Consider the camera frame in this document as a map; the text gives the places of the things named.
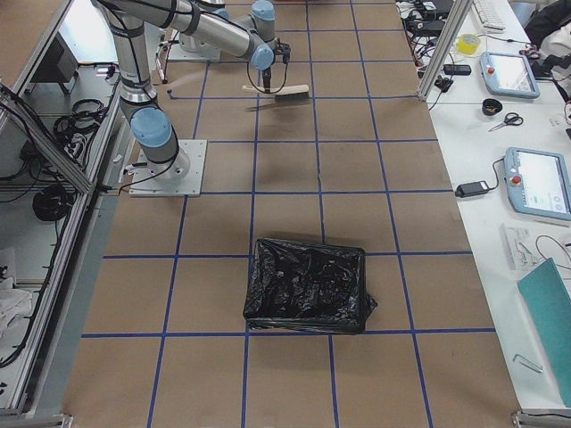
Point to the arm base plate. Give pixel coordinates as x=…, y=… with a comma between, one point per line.
x=184, y=177
x=189, y=49

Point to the teach pendant near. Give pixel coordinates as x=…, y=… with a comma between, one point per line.
x=537, y=183

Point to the white hand brush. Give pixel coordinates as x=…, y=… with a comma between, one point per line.
x=281, y=94

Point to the hex key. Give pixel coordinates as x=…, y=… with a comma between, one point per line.
x=526, y=362

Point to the teach pendant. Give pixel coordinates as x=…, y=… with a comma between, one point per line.
x=537, y=183
x=508, y=75

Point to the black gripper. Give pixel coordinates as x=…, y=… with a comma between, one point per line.
x=267, y=74

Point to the teach pendant far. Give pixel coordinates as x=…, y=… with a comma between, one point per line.
x=508, y=75

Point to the scissors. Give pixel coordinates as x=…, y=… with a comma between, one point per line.
x=511, y=119

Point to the paper manual sheet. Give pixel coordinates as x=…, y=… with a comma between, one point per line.
x=519, y=248

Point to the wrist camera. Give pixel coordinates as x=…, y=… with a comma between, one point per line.
x=282, y=51

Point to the white cloth rag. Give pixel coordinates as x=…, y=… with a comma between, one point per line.
x=15, y=302

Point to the small black bowl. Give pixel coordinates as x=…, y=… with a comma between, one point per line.
x=491, y=107

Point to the aluminium frame post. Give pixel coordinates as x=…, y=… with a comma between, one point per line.
x=459, y=11

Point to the teal folder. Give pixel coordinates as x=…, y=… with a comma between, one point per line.
x=548, y=303

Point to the white keyboard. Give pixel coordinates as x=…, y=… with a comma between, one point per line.
x=487, y=18

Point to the black power adapter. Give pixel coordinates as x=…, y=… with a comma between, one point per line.
x=472, y=189

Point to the yellow tape roll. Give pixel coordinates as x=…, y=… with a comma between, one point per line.
x=468, y=44

